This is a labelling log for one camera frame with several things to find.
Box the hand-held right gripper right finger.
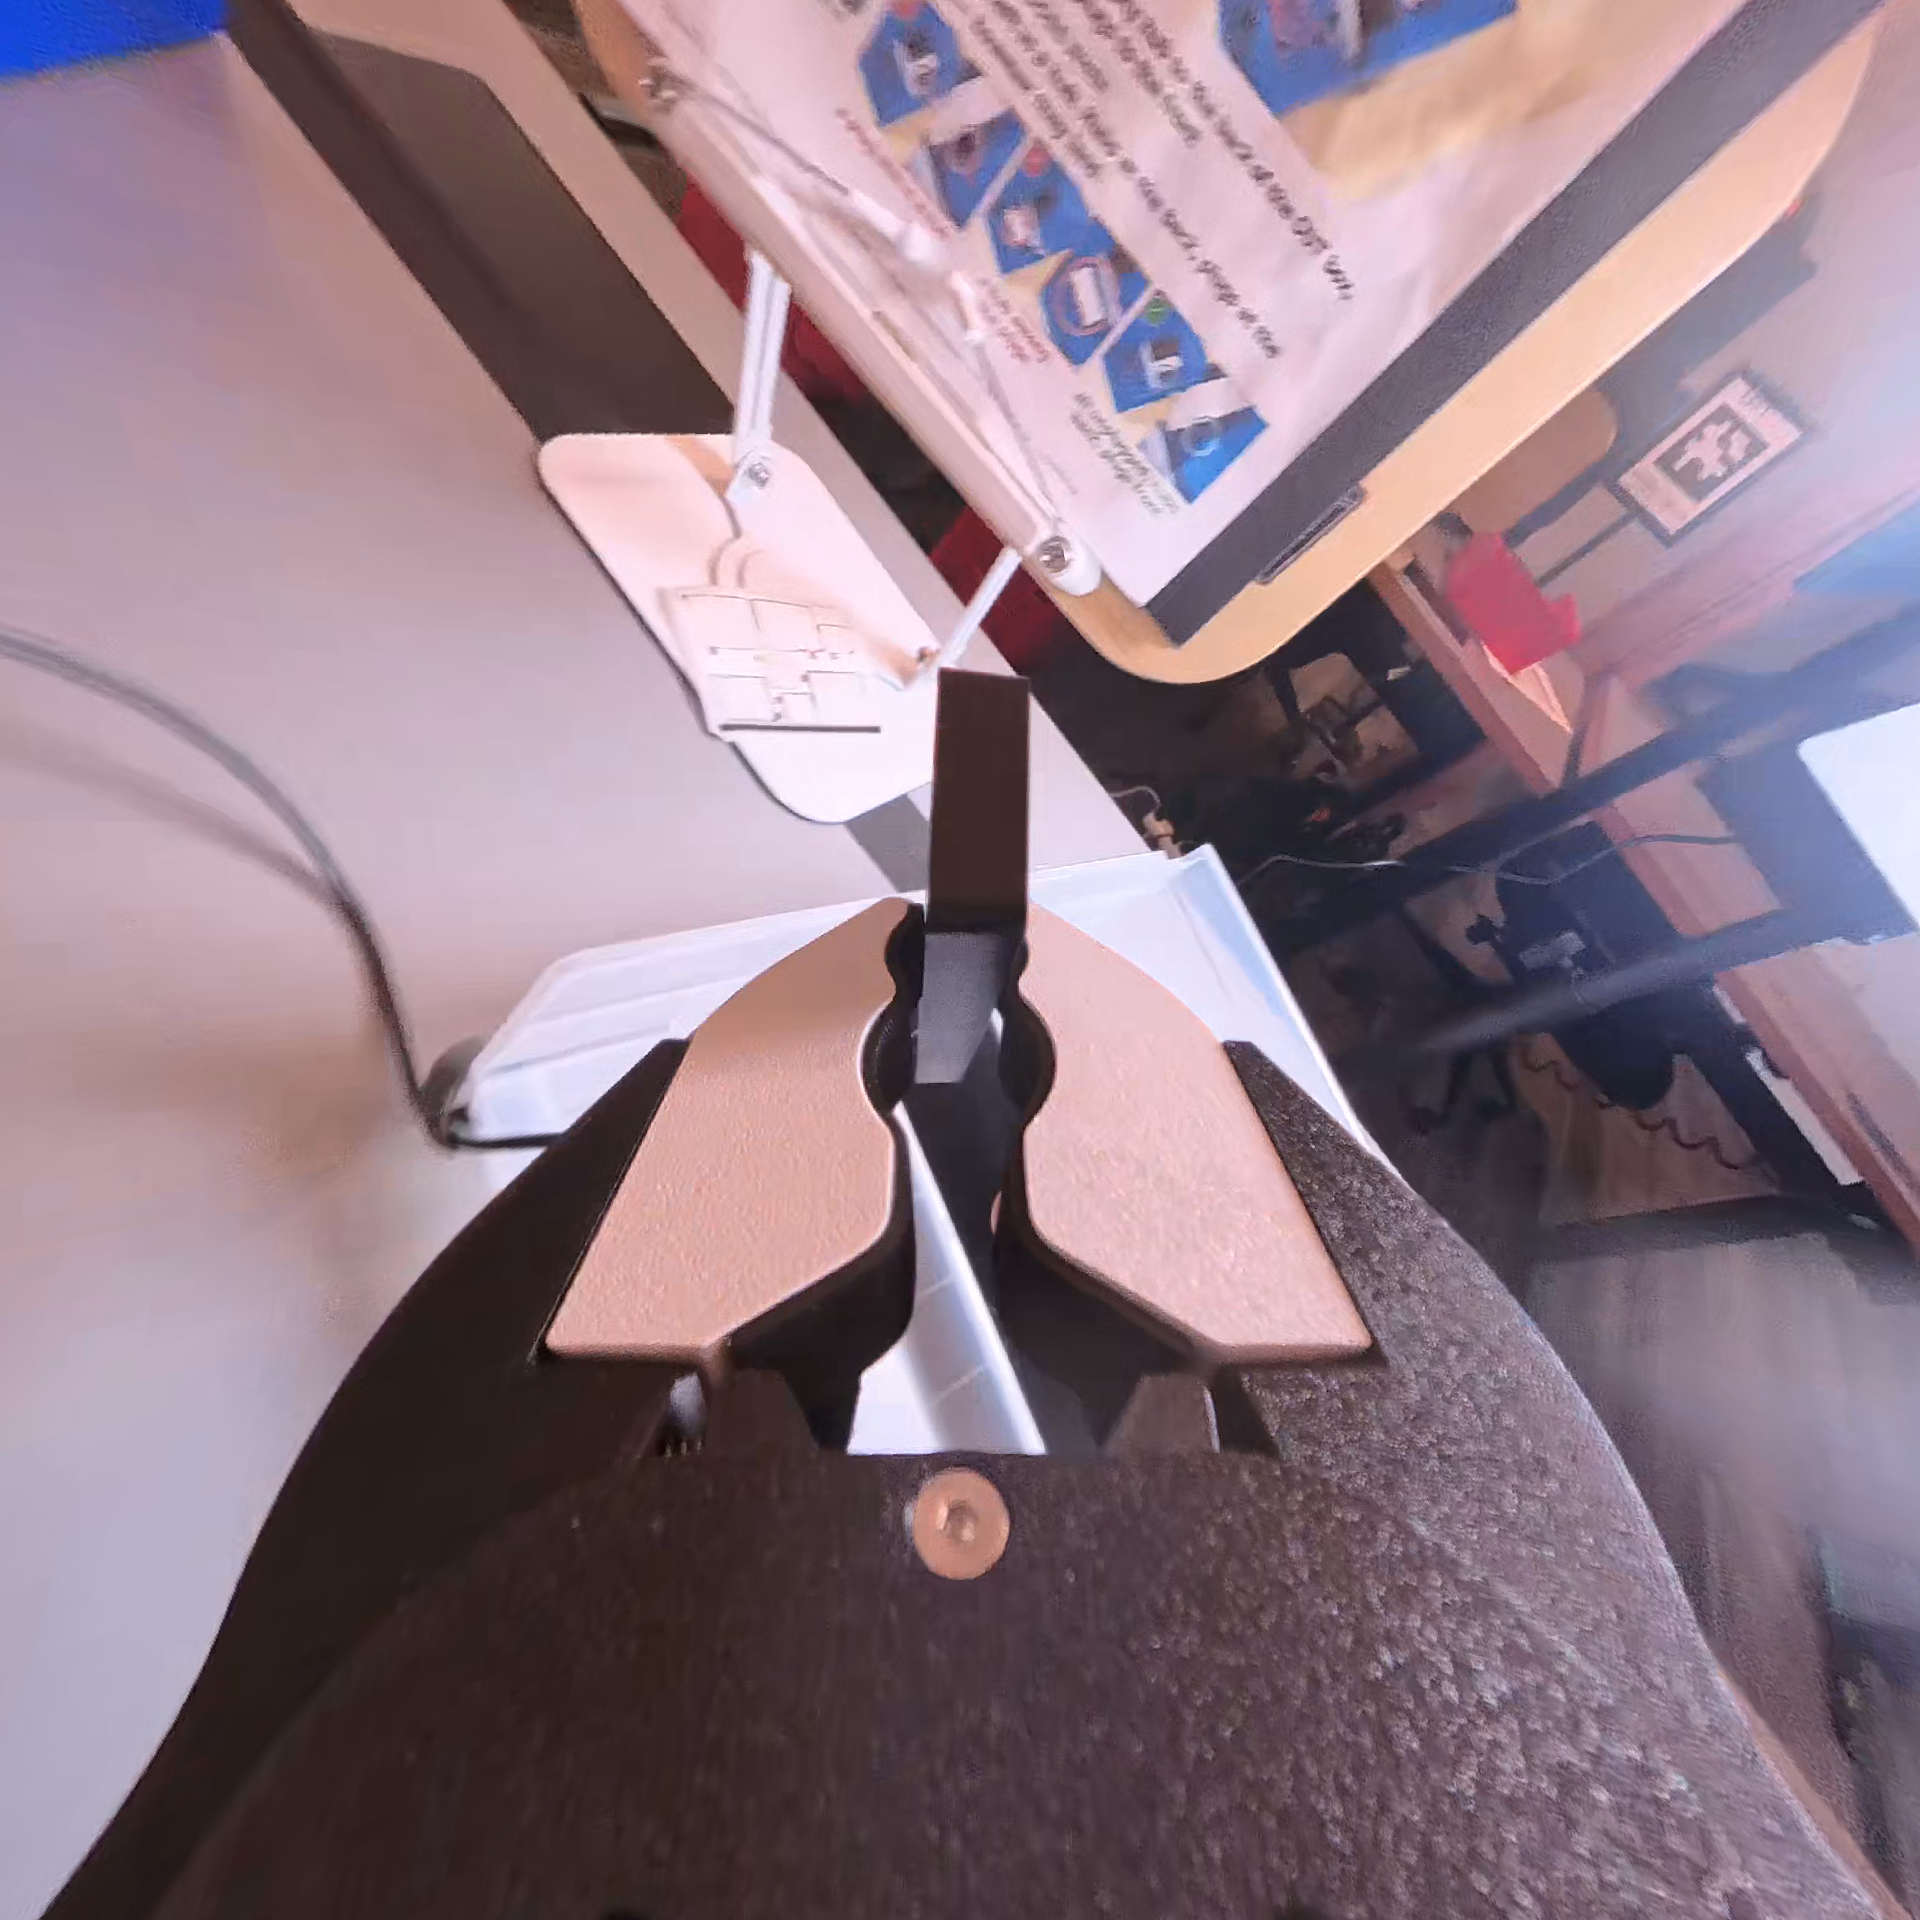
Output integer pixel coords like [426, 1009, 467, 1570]
[991, 901, 1373, 1372]

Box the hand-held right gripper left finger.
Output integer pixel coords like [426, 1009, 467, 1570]
[542, 895, 920, 1372]

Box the white translucent plastic bin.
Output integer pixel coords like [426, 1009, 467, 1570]
[447, 841, 1358, 1458]

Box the black office chair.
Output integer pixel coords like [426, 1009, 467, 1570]
[1441, 861, 1698, 1119]

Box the wooden document board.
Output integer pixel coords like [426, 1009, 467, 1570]
[573, 0, 1886, 687]

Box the small red bin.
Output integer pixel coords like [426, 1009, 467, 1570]
[1444, 528, 1581, 681]

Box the printed marker sign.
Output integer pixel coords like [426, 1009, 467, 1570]
[1615, 369, 1806, 542]

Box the printed instruction sheet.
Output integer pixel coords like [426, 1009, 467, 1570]
[617, 0, 1750, 608]

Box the thin black hub cable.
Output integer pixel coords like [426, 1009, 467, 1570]
[0, 626, 489, 1153]

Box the wooden desk black frame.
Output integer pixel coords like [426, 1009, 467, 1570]
[1373, 447, 1920, 1223]

